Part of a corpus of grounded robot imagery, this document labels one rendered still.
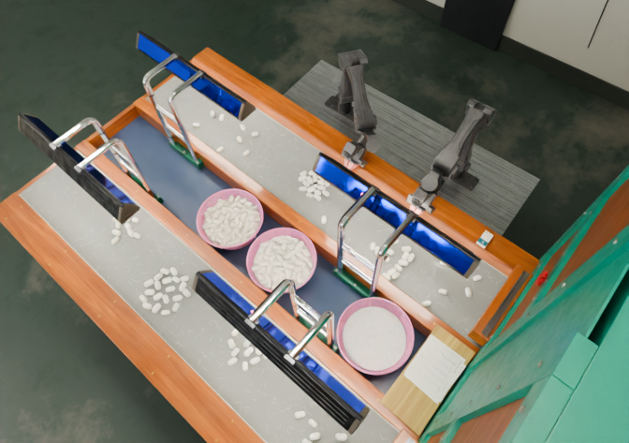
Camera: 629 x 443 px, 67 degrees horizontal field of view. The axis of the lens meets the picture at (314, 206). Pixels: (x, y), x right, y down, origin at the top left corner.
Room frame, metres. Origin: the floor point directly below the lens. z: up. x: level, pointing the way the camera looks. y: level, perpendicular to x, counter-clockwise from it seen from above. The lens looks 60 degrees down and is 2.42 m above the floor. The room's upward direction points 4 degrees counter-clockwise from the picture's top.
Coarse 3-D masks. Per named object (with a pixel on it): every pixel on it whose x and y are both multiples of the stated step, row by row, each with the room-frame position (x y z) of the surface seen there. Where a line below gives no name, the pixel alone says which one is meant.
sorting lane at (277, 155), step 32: (160, 96) 1.62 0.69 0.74; (192, 96) 1.60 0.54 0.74; (192, 128) 1.41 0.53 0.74; (224, 128) 1.40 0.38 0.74; (256, 128) 1.38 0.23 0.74; (256, 160) 1.21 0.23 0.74; (288, 160) 1.19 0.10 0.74; (288, 192) 1.03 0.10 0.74; (320, 224) 0.88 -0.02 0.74; (352, 224) 0.86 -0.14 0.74; (384, 224) 0.85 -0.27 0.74; (416, 256) 0.71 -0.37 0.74; (416, 288) 0.58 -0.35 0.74; (448, 288) 0.57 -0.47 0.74; (480, 288) 0.56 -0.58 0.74; (448, 320) 0.45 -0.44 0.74
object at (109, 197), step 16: (32, 128) 1.16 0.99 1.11; (48, 128) 1.18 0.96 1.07; (48, 144) 1.08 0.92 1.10; (64, 144) 1.10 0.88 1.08; (64, 160) 1.01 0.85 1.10; (80, 160) 1.01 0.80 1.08; (80, 176) 0.94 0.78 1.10; (96, 176) 0.94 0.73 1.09; (96, 192) 0.88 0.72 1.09; (112, 192) 0.86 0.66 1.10; (112, 208) 0.81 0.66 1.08; (128, 208) 0.81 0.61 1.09
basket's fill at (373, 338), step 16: (352, 320) 0.48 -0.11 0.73; (368, 320) 0.48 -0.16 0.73; (384, 320) 0.47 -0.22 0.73; (352, 336) 0.43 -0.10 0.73; (368, 336) 0.42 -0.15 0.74; (384, 336) 0.42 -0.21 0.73; (400, 336) 0.41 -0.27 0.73; (352, 352) 0.37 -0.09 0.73; (368, 352) 0.37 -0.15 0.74; (384, 352) 0.36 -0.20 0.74; (400, 352) 0.36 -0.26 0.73; (368, 368) 0.31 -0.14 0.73; (384, 368) 0.31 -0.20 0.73
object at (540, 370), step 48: (624, 192) 0.54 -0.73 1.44; (576, 240) 0.50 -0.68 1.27; (624, 240) 0.28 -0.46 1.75; (528, 288) 0.50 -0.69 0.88; (576, 288) 0.27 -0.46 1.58; (624, 288) 0.20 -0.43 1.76; (528, 336) 0.23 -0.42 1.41; (576, 336) 0.14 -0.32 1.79; (624, 336) 0.13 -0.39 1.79; (480, 384) 0.17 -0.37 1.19; (528, 384) 0.10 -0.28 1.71; (576, 384) 0.08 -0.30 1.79; (624, 384) 0.08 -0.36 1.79; (432, 432) 0.09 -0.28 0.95; (480, 432) 0.05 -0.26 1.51; (528, 432) 0.03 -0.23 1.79; (576, 432) 0.03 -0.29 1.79; (624, 432) 0.02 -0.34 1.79
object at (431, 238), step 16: (320, 160) 0.93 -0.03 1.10; (320, 176) 0.90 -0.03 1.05; (336, 176) 0.87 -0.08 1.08; (352, 176) 0.85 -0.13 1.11; (352, 192) 0.81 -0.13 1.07; (368, 208) 0.76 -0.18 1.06; (384, 208) 0.73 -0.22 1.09; (400, 208) 0.72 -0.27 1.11; (416, 224) 0.66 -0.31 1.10; (416, 240) 0.63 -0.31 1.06; (432, 240) 0.61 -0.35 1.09; (448, 240) 0.60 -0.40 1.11; (448, 256) 0.56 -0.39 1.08; (464, 256) 0.54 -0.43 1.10; (464, 272) 0.51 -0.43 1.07
